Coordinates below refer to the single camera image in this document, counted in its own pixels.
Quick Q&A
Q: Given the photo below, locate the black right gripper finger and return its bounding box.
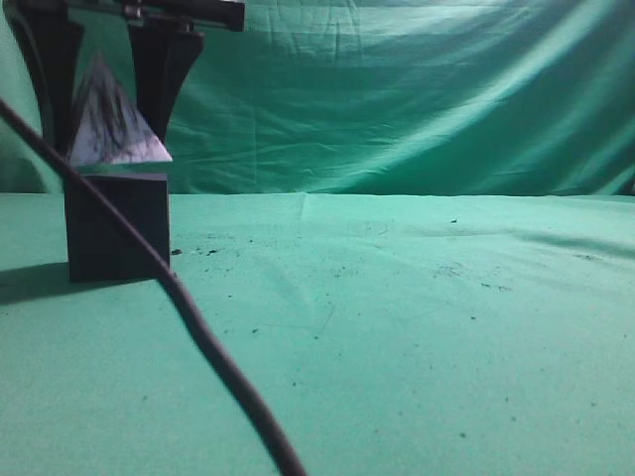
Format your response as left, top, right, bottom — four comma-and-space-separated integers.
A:
3, 1, 84, 155

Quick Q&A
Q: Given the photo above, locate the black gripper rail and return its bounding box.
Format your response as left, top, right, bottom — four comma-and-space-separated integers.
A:
64, 0, 246, 142

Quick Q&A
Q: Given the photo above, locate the white purple marbled square pyramid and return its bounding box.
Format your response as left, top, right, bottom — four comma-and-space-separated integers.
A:
65, 54, 173, 168

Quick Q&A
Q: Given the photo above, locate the dark purple cube block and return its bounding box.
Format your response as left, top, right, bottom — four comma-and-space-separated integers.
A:
63, 174, 171, 283

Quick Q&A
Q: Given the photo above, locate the green backdrop cloth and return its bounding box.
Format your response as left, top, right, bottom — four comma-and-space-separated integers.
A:
0, 0, 635, 197

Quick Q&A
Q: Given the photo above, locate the green table cloth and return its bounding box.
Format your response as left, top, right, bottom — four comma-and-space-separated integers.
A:
1, 193, 634, 475

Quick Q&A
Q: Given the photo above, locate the black cable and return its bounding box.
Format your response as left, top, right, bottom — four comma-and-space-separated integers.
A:
0, 96, 308, 476

